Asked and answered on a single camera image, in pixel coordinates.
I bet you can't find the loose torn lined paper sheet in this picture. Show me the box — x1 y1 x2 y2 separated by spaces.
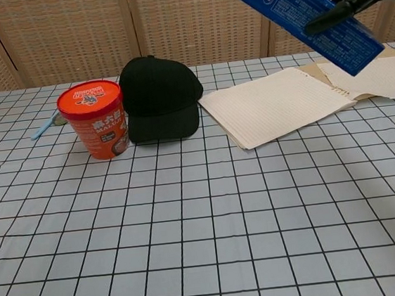
316 54 395 111

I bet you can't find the small round metallic trinket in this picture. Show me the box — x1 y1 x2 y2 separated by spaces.
52 113 69 128

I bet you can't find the black baseball cap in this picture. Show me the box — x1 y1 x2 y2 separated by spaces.
116 50 209 147

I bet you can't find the open lined notebook brown cover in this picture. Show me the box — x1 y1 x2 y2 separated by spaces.
194 45 395 155

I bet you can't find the blue toothpaste box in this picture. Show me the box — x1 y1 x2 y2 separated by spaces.
209 0 387 91

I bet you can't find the blue checkered tablecloth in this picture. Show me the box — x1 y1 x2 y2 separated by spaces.
0 41 395 296

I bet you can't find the blue toothbrush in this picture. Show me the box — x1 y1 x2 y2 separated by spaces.
28 115 62 141

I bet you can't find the orange instant noodle cup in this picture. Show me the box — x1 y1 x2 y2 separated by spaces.
54 78 130 166

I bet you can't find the woven wicker folding screen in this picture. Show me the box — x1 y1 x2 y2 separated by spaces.
0 0 395 102

